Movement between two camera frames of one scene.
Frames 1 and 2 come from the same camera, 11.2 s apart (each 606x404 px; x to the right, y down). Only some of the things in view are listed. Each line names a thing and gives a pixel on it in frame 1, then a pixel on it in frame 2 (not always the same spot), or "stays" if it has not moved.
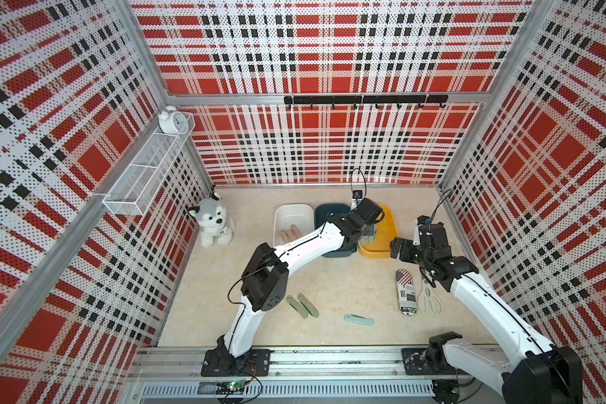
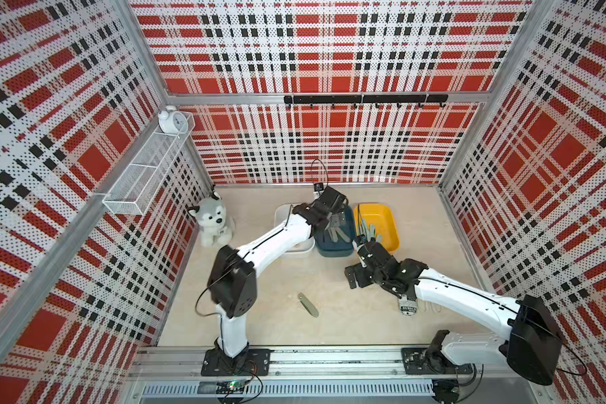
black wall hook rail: (368, 99) stays
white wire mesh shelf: (139, 183) stays
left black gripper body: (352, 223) to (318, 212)
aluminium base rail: (285, 363) stays
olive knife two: (308, 305) stays
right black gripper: (396, 247) to (358, 270)
